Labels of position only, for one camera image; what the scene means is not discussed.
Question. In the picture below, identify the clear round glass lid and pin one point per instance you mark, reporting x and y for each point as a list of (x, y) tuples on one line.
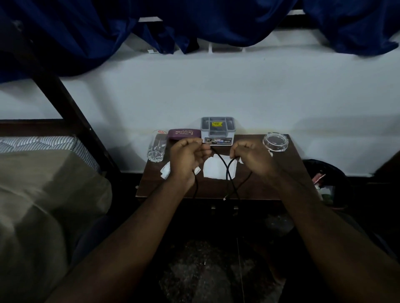
[(275, 141)]

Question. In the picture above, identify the dark wooden bed frame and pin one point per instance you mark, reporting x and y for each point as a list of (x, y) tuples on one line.
[(59, 103)]

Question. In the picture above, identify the white paper sheet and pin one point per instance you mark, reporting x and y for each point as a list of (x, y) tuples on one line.
[(218, 168)]

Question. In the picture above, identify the blue curtain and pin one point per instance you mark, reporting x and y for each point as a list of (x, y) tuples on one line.
[(93, 28)]

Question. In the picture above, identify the dark wooden side table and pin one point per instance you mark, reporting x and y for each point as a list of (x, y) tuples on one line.
[(218, 184)]

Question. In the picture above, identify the person's left hand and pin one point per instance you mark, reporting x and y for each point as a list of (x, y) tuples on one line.
[(184, 159)]

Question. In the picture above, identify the person's left forearm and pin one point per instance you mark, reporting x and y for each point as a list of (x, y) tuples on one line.
[(125, 246)]

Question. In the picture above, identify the person's right hand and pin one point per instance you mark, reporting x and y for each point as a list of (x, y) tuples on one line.
[(257, 157)]

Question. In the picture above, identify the grey plastic organiser box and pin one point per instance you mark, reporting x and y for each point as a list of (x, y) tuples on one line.
[(217, 129)]

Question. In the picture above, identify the striped mattress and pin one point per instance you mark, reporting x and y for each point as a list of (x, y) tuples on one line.
[(47, 145)]

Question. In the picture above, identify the person's left fingers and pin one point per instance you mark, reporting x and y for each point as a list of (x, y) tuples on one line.
[(200, 148)]

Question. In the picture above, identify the purple spectacle case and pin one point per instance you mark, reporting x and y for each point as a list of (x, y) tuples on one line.
[(184, 133)]

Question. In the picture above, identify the person's right forearm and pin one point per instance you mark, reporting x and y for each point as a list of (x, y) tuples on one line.
[(340, 246)]

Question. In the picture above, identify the person's right fingers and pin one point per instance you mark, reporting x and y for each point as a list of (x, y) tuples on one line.
[(242, 149)]

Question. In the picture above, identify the clear drinking glass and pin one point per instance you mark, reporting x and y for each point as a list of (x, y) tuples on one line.
[(157, 146)]

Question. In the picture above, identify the small white paper scrap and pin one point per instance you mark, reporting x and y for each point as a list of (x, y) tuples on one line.
[(197, 170)]

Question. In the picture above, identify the black waste bin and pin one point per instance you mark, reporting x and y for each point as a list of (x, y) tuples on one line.
[(328, 184)]

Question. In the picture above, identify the crumpled white paper piece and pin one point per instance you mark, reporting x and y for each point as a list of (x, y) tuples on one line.
[(165, 170)]

